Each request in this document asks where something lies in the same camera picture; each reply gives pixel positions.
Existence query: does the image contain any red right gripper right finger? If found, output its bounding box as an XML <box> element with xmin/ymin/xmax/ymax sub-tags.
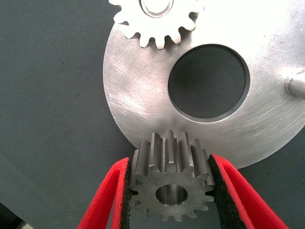
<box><xmin>208</xmin><ymin>153</ymin><xmax>290</xmax><ymax>229</ymax></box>

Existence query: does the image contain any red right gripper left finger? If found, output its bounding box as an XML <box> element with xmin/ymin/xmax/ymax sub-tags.
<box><xmin>76</xmin><ymin>156</ymin><xmax>132</xmax><ymax>229</ymax></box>

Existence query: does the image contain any round metal carrier plate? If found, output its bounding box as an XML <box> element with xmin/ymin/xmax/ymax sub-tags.
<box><xmin>102</xmin><ymin>0</ymin><xmax>305</xmax><ymax>170</ymax></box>

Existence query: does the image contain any dark grey table cloth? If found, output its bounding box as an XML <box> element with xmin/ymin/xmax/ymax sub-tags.
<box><xmin>0</xmin><ymin>0</ymin><xmax>305</xmax><ymax>229</ymax></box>

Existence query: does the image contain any small steel planetary gear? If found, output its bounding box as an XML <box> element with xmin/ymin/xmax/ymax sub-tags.
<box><xmin>128</xmin><ymin>129</ymin><xmax>216</xmax><ymax>222</ymax></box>
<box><xmin>108</xmin><ymin>0</ymin><xmax>205</xmax><ymax>50</ymax></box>

